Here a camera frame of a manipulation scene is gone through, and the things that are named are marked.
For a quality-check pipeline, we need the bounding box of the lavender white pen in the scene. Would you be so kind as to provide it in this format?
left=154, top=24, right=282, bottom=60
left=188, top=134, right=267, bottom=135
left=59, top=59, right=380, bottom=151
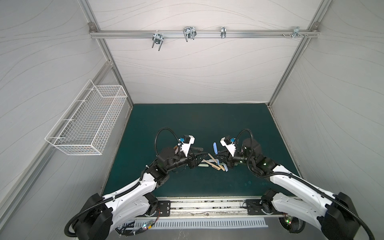
left=217, top=159, right=228, bottom=172

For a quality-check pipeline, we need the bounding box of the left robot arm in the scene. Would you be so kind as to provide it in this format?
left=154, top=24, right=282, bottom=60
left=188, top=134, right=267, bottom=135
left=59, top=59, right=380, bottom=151
left=64, top=148, right=207, bottom=240

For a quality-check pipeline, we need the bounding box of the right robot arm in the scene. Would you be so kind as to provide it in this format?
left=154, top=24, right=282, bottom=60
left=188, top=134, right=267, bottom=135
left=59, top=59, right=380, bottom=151
left=214, top=137, right=375, bottom=240

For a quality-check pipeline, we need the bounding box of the green table mat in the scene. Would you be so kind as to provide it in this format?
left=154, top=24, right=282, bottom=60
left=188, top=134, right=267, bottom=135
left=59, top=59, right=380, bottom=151
left=104, top=104, right=297, bottom=197

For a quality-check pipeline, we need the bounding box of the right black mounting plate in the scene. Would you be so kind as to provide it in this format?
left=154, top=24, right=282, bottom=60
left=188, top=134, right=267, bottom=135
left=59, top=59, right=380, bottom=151
left=242, top=199, right=284, bottom=216

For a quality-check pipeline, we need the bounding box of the black mounting plate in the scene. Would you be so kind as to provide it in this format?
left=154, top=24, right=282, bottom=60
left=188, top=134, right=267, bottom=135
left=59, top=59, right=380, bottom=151
left=242, top=199, right=284, bottom=216
left=145, top=201, right=171, bottom=217

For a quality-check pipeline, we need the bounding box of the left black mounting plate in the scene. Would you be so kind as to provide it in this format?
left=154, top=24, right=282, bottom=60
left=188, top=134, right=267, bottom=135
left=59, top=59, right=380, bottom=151
left=145, top=201, right=171, bottom=217

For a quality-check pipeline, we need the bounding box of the metal U-bolt clamp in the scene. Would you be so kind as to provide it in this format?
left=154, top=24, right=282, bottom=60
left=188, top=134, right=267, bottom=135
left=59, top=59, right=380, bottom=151
left=152, top=33, right=164, bottom=51

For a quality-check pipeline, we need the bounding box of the metal U-bolt hook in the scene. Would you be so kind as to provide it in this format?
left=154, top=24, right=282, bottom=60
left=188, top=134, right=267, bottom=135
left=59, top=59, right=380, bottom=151
left=183, top=27, right=197, bottom=42

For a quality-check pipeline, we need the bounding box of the aluminium crossbar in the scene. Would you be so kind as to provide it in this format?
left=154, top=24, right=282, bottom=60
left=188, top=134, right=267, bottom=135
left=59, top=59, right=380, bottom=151
left=90, top=29, right=321, bottom=39

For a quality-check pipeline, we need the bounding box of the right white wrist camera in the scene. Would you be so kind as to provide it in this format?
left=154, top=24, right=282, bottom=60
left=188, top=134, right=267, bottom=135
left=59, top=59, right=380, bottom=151
left=220, top=136, right=237, bottom=157

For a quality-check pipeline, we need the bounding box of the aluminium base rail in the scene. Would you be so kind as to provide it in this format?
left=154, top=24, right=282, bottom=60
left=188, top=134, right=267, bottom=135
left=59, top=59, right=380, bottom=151
left=89, top=196, right=331, bottom=221

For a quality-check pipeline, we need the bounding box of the white slotted cable duct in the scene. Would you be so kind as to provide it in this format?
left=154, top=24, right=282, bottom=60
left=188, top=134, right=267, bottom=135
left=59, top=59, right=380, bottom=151
left=152, top=217, right=269, bottom=230

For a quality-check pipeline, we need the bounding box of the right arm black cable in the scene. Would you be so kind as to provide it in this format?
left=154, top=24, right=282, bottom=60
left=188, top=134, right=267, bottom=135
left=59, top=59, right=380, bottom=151
left=278, top=211, right=306, bottom=234

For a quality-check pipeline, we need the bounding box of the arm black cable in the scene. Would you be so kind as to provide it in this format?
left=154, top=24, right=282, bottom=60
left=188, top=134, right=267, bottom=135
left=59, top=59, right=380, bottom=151
left=115, top=206, right=161, bottom=236
left=278, top=211, right=306, bottom=234

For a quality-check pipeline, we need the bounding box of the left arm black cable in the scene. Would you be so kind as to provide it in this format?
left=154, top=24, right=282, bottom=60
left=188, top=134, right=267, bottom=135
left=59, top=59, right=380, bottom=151
left=115, top=206, right=161, bottom=236

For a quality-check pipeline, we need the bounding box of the white wire basket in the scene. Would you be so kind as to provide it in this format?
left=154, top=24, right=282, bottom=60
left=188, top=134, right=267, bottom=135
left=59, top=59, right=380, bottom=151
left=45, top=80, right=127, bottom=156

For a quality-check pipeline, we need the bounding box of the small metal bracket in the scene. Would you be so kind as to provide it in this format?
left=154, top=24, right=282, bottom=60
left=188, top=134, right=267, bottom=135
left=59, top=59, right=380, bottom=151
left=221, top=27, right=227, bottom=39

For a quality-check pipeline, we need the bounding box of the metal hook bracket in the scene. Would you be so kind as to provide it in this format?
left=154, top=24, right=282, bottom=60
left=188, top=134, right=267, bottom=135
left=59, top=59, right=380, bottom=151
left=282, top=27, right=309, bottom=39

